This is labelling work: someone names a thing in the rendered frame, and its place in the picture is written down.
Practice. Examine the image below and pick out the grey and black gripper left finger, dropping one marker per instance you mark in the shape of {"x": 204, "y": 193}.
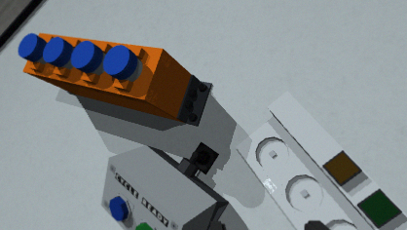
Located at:
{"x": 216, "y": 225}

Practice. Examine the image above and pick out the blue cylinder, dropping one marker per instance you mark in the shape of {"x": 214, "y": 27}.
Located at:
{"x": 87, "y": 57}
{"x": 120, "y": 62}
{"x": 57, "y": 52}
{"x": 31, "y": 47}

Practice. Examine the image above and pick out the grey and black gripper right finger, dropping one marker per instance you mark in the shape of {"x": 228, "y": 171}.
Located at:
{"x": 315, "y": 225}

